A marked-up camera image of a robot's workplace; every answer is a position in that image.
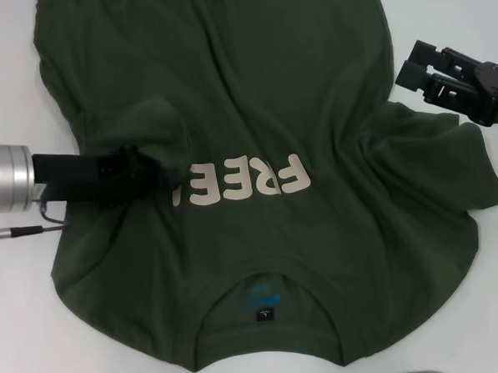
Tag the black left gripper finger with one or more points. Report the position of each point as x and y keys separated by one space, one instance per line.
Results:
x=126 y=163
x=140 y=186

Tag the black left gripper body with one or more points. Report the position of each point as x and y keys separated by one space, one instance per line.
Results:
x=69 y=177

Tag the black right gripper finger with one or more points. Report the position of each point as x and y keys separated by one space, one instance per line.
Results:
x=440 y=90
x=438 y=57

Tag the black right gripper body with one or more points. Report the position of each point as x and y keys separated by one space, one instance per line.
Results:
x=495 y=94

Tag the dark green FREE T-shirt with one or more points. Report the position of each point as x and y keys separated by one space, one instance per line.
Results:
x=247 y=69

